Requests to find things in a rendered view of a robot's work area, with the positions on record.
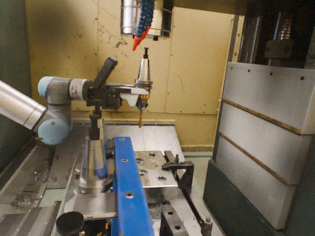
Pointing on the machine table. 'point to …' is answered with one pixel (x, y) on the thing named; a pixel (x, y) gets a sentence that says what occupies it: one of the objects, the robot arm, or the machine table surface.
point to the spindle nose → (164, 12)
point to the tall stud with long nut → (206, 226)
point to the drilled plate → (158, 190)
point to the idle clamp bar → (168, 217)
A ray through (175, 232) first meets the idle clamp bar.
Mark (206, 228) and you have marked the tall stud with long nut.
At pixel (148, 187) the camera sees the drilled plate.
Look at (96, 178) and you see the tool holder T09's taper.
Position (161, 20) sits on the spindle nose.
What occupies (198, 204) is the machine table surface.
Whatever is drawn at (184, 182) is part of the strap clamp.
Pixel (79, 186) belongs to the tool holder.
